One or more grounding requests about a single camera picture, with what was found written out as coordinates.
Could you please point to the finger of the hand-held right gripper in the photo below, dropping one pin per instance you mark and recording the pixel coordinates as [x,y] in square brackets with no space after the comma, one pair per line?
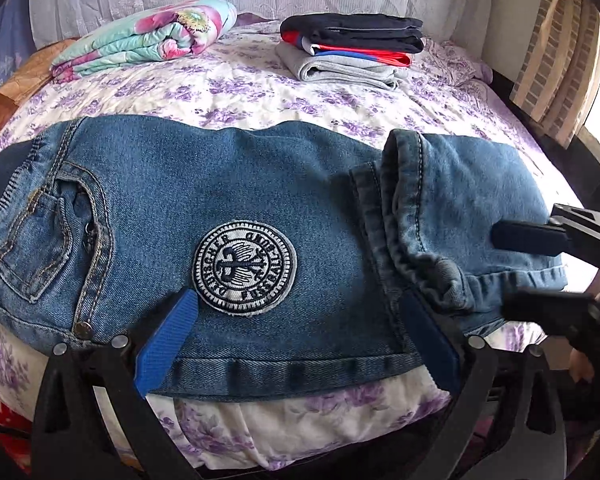
[545,312]
[530,235]

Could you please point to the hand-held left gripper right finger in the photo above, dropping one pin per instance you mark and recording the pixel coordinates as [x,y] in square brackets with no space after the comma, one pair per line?
[430,340]

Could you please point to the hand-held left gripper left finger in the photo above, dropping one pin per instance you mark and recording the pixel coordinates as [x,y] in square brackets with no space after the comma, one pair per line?
[166,335]

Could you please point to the blue denim jeans pants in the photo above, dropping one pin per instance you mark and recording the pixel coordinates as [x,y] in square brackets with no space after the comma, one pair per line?
[240,195]

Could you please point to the folded grey pants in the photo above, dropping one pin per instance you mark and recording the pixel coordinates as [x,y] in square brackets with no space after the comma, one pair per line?
[340,67]

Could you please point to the person's right hand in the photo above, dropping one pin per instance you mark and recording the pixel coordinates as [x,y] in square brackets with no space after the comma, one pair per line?
[581,366]

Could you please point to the brick pattern window curtain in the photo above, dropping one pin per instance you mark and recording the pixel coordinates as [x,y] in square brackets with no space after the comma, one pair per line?
[555,60]

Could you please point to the red patterned cloth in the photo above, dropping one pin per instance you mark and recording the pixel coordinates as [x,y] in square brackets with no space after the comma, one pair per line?
[0,410]

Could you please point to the folded red garment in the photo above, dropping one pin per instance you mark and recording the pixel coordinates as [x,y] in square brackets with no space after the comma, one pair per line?
[375,55]

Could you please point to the folded blue white garment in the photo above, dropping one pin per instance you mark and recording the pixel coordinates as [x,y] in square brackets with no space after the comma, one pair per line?
[350,55]

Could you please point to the bed with purple floral sheet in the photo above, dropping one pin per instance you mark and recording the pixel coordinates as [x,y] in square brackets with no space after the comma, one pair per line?
[260,95]

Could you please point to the brown satin pillow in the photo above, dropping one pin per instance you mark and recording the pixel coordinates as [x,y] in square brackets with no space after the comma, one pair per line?
[10,95]

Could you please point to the folded floral quilt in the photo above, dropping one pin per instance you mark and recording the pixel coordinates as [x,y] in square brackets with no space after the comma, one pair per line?
[150,37]

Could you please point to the blue hanging cloth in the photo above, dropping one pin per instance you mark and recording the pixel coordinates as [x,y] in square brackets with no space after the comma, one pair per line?
[7,35]

